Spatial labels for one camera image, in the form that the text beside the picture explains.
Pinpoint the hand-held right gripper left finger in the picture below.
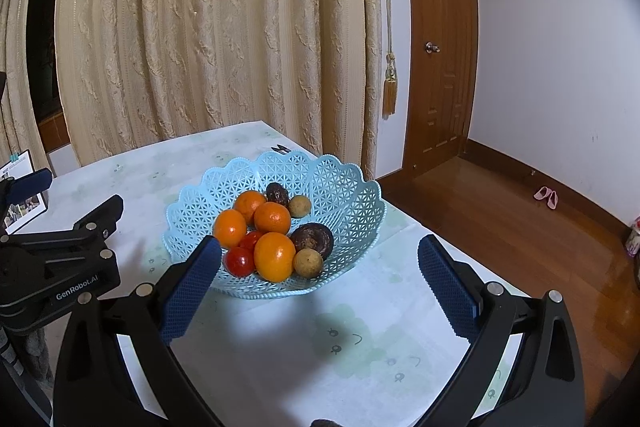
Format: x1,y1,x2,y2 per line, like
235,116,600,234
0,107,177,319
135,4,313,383
52,234,226,427

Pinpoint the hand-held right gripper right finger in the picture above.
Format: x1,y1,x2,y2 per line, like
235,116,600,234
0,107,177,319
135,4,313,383
415,234,586,427

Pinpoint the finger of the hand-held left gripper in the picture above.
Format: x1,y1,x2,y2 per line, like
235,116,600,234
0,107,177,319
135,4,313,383
0,168,53,235
0,194,124,265

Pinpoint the red cherry tomato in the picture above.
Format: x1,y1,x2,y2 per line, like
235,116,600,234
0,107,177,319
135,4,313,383
239,230,266,253
223,247,256,278

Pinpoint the orange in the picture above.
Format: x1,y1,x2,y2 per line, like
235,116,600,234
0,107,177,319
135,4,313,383
254,202,292,235
213,209,248,250
253,232,297,283
234,191,267,225

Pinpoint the tan longan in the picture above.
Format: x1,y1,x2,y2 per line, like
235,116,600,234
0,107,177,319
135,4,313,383
292,249,324,279
288,195,312,218

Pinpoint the small dark round fruit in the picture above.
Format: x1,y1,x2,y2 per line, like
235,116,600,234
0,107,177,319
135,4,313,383
265,182,291,208

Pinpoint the large dark round fruit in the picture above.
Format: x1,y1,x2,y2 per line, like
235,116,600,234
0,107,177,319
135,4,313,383
290,223,335,260

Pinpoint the light blue plastic basket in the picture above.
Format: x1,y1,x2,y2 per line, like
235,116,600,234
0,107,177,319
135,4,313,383
164,149,387,300

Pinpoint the photo collage board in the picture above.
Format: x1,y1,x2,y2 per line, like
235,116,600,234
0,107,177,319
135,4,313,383
0,150,49,230

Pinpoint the grey cloth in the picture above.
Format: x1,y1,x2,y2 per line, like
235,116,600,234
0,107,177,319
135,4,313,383
22,322,55,388

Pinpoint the narrow beige curtain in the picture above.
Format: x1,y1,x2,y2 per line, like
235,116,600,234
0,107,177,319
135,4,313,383
0,0,38,162

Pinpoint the white patterned tablecloth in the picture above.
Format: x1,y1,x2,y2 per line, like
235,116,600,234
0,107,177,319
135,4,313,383
45,121,533,427

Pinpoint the dark window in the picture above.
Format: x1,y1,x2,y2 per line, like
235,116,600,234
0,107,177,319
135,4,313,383
25,0,63,118

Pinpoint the white pink container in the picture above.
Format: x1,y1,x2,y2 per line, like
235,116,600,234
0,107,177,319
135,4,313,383
625,216,640,256

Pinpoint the gold curtain tassel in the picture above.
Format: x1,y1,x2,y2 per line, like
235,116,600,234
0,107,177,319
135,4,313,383
382,0,398,120

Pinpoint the wide beige curtain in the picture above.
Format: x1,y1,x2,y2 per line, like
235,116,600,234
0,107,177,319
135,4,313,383
52,0,383,180

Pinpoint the brown wooden door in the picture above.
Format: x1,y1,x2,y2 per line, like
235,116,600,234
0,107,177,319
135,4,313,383
402,0,476,178

